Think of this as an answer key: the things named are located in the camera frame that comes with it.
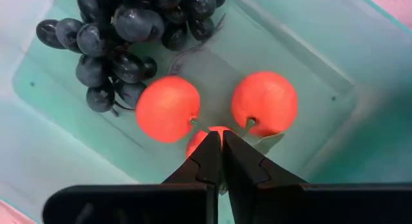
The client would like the teal plastic bin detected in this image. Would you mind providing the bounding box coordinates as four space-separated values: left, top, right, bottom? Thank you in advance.
0 0 412 224

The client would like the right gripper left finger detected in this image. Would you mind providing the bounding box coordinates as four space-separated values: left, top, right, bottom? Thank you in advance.
41 131 223 224

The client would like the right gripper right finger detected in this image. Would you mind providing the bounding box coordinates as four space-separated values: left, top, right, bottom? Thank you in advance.
223 130 412 224

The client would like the dark purple grape bunch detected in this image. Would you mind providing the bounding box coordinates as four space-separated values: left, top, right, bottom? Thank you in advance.
35 0 227 118

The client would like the red tomato cluster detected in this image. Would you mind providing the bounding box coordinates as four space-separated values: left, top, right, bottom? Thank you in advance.
135 71 299 159

